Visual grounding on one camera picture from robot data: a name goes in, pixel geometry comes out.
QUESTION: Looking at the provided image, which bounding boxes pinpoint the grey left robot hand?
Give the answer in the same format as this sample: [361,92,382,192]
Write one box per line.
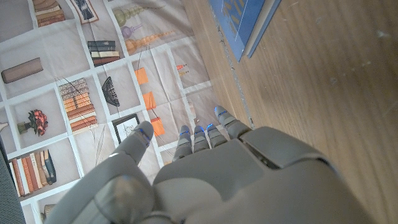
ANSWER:
[43,105,376,224]

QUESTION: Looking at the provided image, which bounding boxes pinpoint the blue puzzle board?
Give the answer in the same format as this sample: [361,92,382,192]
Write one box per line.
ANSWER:
[207,0,282,63]

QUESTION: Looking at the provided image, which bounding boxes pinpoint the printed bookshelf backdrop cloth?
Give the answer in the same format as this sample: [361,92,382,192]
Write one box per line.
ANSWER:
[0,0,249,224]

